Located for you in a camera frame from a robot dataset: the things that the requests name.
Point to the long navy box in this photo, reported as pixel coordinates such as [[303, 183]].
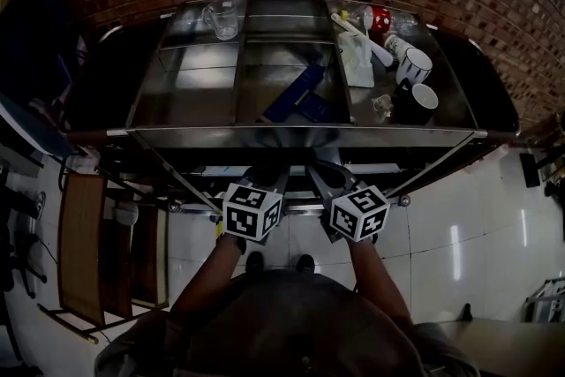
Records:
[[298, 90]]

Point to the red dotted mug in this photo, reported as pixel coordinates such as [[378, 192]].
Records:
[[379, 18]]

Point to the small navy box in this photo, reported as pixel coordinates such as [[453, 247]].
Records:
[[315, 108]]

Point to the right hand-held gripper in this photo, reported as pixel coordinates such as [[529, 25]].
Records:
[[359, 216]]

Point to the white plastic bag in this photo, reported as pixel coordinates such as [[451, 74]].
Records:
[[355, 66]]

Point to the black mug white inside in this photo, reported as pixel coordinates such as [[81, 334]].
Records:
[[424, 96]]

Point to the metal cart with trays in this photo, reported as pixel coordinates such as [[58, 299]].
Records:
[[194, 97]]

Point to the black garment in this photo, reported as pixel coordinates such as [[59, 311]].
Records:
[[39, 48]]

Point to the small clear glass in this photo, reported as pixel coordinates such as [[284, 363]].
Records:
[[381, 103]]

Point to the beige partition panel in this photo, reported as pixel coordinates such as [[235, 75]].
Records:
[[499, 344]]

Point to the white striped mug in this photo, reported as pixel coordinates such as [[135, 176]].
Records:
[[414, 65]]

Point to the clear plastic bottle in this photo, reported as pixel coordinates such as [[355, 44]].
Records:
[[404, 22]]

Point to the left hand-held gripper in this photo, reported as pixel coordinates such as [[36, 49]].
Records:
[[243, 220]]

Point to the silver metal rack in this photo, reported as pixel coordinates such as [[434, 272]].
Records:
[[547, 300]]

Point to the person's grey shirt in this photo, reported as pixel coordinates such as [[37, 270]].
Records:
[[287, 322]]

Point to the patterned paper cup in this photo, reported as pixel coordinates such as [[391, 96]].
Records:
[[393, 44]]

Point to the clear glass pitcher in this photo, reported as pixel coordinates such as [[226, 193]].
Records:
[[223, 20]]

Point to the wooden framed board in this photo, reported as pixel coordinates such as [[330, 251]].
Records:
[[81, 243]]

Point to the white slipper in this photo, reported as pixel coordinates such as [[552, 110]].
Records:
[[124, 213]]

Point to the person's left forearm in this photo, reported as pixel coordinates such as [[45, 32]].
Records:
[[207, 278]]

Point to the person's right forearm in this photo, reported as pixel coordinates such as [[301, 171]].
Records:
[[379, 278]]

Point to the cream plastic spoon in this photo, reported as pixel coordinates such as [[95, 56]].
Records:
[[342, 17]]

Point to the black flat panel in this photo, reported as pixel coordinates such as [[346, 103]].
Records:
[[529, 170]]

